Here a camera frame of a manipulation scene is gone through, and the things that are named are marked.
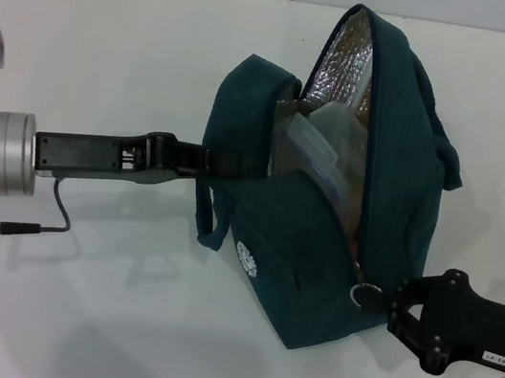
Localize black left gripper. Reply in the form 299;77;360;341
29;112;253;211

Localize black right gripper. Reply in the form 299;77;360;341
379;259;505;378

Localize silver zipper pull ring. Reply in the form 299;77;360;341
346;263;389;315

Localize clear blue-rimmed food container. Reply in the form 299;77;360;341
261;94;378;227

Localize dark teal lunch bag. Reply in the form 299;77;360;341
170;0;491;374

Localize grey left wrist cable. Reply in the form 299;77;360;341
0;166;79;247

